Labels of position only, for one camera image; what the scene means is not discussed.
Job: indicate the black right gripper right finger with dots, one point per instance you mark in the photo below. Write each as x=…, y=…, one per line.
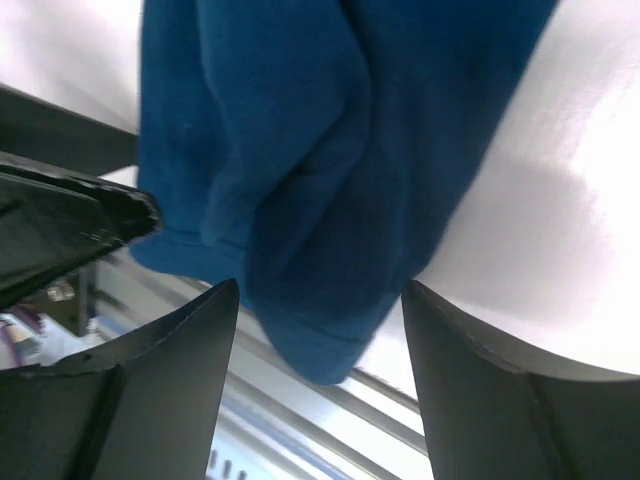
x=496, y=407

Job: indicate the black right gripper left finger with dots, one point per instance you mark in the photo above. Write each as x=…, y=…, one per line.
x=142, y=406

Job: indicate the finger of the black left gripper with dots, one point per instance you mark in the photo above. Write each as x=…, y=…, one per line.
x=54, y=221

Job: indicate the blue printed t shirt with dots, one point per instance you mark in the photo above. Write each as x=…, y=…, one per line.
x=315, y=151

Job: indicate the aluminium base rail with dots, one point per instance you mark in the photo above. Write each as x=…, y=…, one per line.
x=274, y=425

